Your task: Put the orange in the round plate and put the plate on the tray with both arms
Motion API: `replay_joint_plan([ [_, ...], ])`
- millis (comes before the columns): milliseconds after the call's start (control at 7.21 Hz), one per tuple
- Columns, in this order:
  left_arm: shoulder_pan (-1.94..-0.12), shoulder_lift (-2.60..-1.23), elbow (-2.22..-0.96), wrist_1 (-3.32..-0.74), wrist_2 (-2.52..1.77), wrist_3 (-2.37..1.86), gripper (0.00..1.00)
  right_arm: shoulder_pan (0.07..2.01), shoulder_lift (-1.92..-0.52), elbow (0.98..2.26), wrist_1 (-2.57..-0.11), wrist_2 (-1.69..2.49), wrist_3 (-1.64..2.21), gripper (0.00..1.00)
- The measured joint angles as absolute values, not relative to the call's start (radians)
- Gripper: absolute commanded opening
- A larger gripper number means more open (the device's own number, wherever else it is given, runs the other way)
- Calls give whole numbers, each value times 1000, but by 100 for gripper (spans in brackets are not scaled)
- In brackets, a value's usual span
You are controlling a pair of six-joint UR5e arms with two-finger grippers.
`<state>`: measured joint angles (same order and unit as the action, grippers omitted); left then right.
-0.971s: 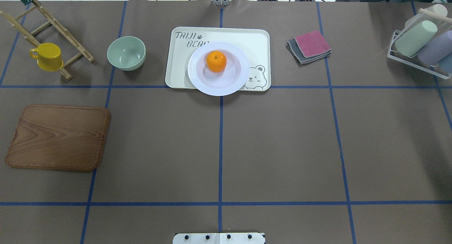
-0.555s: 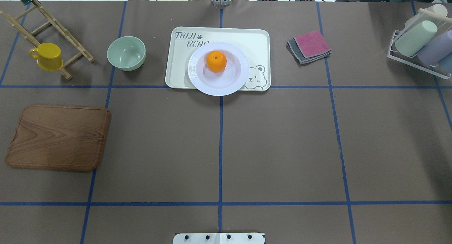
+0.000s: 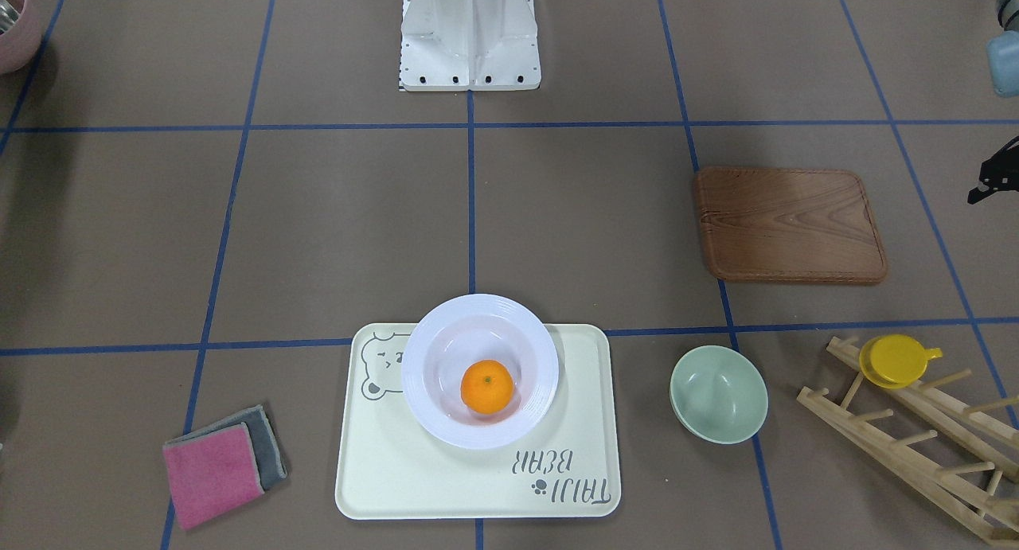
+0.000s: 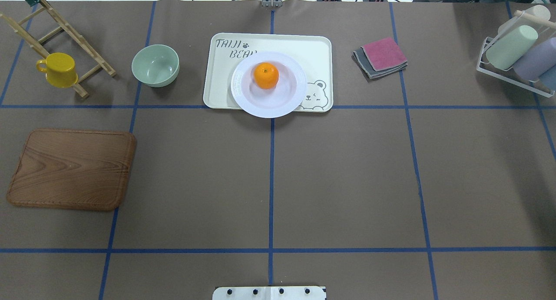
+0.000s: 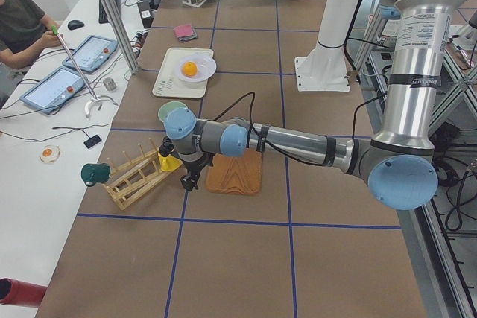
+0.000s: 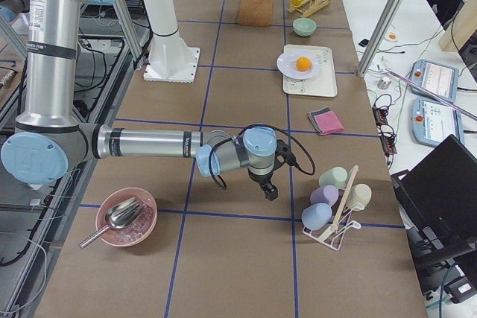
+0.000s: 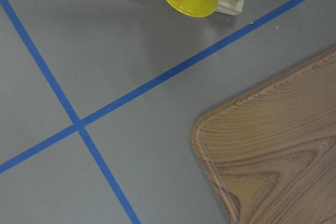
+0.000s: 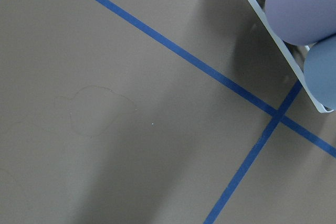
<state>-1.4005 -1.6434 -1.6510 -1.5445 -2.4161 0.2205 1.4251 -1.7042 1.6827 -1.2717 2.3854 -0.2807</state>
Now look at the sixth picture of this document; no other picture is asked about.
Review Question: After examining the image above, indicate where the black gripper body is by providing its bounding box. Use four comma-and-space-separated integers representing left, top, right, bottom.
253, 139, 294, 191

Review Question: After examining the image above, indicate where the white round plate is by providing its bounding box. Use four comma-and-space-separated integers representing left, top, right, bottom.
277, 51, 320, 80

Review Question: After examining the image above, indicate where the orange fruit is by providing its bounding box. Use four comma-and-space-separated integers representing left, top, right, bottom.
295, 57, 312, 71

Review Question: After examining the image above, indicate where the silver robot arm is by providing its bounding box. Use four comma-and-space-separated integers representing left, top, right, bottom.
1, 0, 296, 200

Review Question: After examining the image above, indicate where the cream bear print tray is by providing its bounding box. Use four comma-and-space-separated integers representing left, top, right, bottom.
277, 44, 338, 98

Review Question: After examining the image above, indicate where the grey cleaning cloth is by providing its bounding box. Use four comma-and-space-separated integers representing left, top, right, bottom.
309, 107, 331, 134

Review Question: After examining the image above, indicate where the blue tumbler cup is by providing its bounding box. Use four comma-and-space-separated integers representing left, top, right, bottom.
301, 203, 332, 231

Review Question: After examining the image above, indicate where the pink cleaning cloth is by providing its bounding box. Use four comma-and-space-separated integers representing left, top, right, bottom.
314, 111, 344, 135

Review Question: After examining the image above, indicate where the light green tumbler cup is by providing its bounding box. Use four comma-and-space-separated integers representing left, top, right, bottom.
318, 167, 348, 190

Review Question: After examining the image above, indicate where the purple tumbler cup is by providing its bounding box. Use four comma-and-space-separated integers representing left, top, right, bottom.
310, 185, 339, 206

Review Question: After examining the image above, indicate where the beige tumbler cup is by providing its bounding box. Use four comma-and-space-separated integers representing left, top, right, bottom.
346, 184, 372, 210

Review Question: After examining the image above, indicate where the small metal weight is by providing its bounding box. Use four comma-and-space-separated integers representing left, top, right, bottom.
377, 75, 391, 90

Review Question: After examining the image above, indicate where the green ceramic bowl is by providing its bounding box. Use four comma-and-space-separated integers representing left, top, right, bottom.
292, 18, 317, 37

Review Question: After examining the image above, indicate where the metal scoop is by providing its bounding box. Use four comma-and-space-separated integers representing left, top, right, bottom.
78, 197, 144, 249

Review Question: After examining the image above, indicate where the brown wooden cutting board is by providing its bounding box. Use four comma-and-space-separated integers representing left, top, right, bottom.
236, 0, 274, 28

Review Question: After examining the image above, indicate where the near blue teach pendant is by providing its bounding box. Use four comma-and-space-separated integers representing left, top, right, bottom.
411, 97, 464, 147

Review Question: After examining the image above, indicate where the blue teach pendant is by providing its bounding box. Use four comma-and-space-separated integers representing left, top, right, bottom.
409, 60, 459, 103
411, 97, 464, 147

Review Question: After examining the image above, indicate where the pink bowl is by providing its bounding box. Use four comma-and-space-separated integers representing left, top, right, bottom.
95, 187, 158, 247

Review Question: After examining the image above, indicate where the fried egg toy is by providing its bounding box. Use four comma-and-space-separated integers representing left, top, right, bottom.
385, 33, 397, 42

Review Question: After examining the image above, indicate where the black laptop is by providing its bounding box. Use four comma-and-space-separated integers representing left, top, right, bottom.
391, 135, 476, 282

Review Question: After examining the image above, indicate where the far blue teach pendant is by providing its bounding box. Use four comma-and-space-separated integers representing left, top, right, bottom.
409, 60, 459, 103

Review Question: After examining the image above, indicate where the aluminium frame post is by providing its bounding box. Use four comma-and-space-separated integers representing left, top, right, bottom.
356, 0, 403, 77

